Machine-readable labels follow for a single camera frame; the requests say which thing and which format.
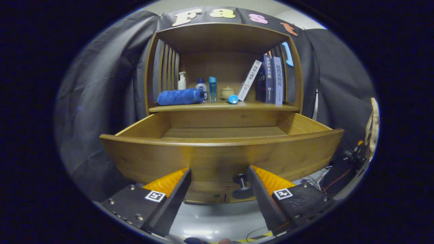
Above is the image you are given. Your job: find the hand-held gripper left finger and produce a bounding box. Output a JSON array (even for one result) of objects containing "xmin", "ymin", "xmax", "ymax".
[{"xmin": 92, "ymin": 168, "xmax": 192, "ymax": 238}]

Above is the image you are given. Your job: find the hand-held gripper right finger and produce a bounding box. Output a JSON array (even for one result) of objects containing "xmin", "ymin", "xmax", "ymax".
[{"xmin": 246, "ymin": 165, "xmax": 336, "ymax": 235}]

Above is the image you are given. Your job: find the wooden drawer with black knob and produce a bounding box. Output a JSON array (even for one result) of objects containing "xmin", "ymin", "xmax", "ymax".
[{"xmin": 99, "ymin": 111, "xmax": 344, "ymax": 204}]

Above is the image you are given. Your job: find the wooden countertop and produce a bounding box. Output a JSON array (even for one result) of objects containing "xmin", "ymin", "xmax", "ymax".
[{"xmin": 149, "ymin": 100, "xmax": 300, "ymax": 113}]

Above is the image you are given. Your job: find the wooden cabinet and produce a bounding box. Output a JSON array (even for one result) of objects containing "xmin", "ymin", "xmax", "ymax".
[{"xmin": 144, "ymin": 22, "xmax": 304, "ymax": 204}]

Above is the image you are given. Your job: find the dark floor equipment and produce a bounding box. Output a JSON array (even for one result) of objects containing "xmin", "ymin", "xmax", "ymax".
[{"xmin": 342, "ymin": 141, "xmax": 368, "ymax": 163}]

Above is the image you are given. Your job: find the blue folded towel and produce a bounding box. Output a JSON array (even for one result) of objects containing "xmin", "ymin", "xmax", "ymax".
[{"xmin": 157, "ymin": 88, "xmax": 205, "ymax": 106}]

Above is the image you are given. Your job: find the lavender book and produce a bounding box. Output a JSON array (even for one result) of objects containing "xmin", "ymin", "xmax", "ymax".
[{"xmin": 272, "ymin": 57, "xmax": 283, "ymax": 105}]

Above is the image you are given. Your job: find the dark blue book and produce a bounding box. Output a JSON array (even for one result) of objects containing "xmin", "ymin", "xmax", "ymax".
[{"xmin": 256, "ymin": 55, "xmax": 274, "ymax": 103}]

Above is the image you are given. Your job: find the white lotion bottle blue cap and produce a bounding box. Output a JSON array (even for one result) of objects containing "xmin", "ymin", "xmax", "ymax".
[{"xmin": 196, "ymin": 78, "xmax": 208, "ymax": 102}]

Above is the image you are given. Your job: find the white book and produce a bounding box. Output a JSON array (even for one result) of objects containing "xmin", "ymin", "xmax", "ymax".
[{"xmin": 238, "ymin": 60, "xmax": 262, "ymax": 101}]

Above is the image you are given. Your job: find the beige bag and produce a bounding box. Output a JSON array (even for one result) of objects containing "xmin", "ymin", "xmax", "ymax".
[{"xmin": 364, "ymin": 98, "xmax": 379, "ymax": 161}]

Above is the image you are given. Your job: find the tangle of floor cables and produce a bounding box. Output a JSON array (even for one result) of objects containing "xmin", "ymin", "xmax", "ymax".
[{"xmin": 298, "ymin": 166, "xmax": 353, "ymax": 190}]

